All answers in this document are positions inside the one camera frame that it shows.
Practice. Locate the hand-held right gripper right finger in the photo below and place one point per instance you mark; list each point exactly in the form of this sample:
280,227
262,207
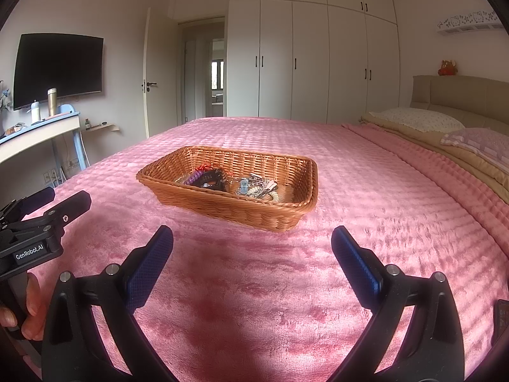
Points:
358,270

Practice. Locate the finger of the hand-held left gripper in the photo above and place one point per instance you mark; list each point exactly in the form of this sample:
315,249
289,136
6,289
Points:
34,199
69,211

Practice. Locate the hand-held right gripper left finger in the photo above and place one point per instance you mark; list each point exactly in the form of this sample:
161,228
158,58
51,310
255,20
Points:
151,264

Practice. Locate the brown wicker basket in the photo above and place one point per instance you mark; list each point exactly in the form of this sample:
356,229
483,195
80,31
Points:
254,211

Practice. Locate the cluster of metal hair clips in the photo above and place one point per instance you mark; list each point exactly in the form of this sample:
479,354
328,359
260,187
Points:
260,185

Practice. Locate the person's left hand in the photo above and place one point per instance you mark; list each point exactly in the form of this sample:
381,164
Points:
34,306

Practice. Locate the white desk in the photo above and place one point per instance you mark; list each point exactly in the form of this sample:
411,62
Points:
35,135

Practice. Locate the pink plush blanket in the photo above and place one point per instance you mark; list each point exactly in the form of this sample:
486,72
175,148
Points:
278,294

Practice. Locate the white bottle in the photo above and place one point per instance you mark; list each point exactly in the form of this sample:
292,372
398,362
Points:
35,112

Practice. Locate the steel thermos bottle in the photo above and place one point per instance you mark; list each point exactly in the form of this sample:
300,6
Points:
52,103

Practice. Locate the flower bouquet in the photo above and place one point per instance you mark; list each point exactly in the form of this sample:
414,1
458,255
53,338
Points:
4,97

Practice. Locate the beige quilt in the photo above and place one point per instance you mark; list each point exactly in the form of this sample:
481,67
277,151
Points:
457,161

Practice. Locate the white floral pillow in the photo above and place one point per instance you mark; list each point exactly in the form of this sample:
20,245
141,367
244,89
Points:
417,119

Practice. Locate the white door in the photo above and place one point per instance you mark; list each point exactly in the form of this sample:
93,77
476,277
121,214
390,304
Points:
161,75

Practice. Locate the pale purple pillow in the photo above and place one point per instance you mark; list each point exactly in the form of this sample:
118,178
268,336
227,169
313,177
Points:
481,143

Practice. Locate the beige bed headboard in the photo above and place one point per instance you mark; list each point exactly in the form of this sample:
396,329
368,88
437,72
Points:
461,91

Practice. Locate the white wardrobe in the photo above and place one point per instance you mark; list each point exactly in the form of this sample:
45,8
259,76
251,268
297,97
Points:
310,55

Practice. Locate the red plush toy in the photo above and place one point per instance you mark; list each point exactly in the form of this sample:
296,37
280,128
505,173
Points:
447,67

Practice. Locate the small wooden wall shelf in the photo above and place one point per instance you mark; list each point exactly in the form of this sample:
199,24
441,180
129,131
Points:
104,127

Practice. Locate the black wall television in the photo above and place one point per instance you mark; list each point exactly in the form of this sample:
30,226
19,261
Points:
57,69

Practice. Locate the white decorative wall shelf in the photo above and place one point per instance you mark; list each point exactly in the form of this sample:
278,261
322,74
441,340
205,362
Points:
469,24

